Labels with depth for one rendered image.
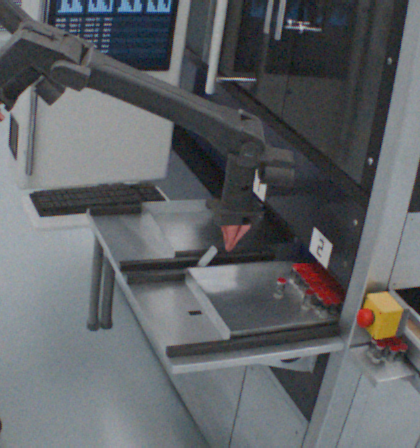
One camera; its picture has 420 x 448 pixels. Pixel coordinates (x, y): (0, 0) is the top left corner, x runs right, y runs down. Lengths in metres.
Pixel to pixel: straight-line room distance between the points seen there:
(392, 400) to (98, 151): 1.15
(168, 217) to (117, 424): 0.90
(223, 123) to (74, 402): 1.60
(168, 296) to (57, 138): 0.75
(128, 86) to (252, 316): 0.64
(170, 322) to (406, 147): 0.62
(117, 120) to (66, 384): 1.02
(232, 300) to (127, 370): 1.24
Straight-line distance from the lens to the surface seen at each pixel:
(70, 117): 2.37
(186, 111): 1.44
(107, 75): 1.40
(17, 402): 2.83
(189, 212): 2.20
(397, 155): 1.57
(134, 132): 2.46
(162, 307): 1.78
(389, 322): 1.65
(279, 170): 1.55
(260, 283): 1.92
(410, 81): 1.53
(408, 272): 1.74
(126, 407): 2.85
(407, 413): 2.07
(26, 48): 1.36
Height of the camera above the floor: 1.84
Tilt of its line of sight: 26 degrees down
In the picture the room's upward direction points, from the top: 9 degrees clockwise
